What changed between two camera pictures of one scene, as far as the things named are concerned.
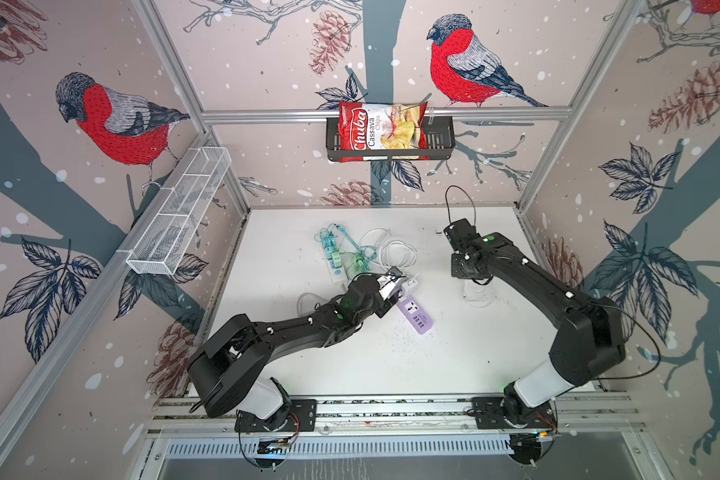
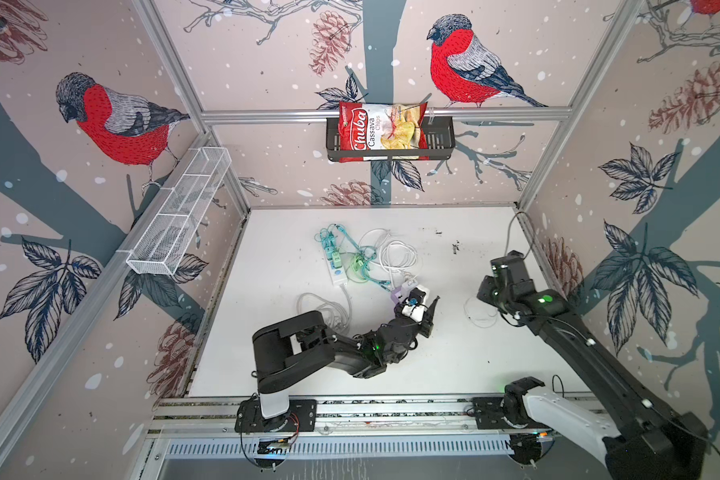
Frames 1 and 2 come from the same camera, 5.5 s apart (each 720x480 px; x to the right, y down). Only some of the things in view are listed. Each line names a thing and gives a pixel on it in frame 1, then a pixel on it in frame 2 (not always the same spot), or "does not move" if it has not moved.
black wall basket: x=441 y=142 does not move
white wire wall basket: x=162 y=247 does not move
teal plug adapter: x=328 y=242 does not move
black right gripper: x=453 y=270 → x=483 y=286
